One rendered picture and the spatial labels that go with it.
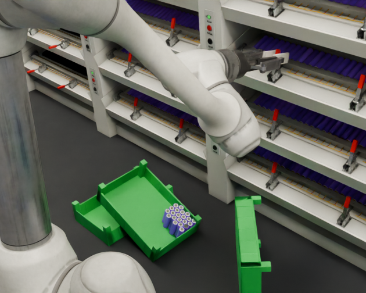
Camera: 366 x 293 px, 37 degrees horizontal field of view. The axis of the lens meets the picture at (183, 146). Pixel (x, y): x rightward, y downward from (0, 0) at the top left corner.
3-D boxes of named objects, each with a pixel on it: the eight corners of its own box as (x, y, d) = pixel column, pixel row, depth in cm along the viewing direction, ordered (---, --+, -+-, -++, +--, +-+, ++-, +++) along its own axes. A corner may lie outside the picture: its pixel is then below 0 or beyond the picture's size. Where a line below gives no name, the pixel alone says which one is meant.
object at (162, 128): (210, 168, 198) (200, 142, 189) (108, 115, 237) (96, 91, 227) (244, 132, 206) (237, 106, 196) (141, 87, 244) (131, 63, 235)
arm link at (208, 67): (191, 66, 142) (218, 106, 138) (145, 74, 132) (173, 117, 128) (212, 38, 135) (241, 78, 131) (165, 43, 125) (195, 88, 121)
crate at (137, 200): (197, 231, 187) (202, 218, 181) (152, 262, 175) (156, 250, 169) (141, 172, 198) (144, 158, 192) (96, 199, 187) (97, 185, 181)
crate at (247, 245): (241, 318, 155) (269, 317, 154) (240, 267, 144) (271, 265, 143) (235, 244, 180) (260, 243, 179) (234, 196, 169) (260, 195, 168)
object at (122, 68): (207, 122, 188) (197, 92, 178) (101, 74, 226) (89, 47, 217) (244, 86, 195) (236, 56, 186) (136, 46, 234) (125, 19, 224)
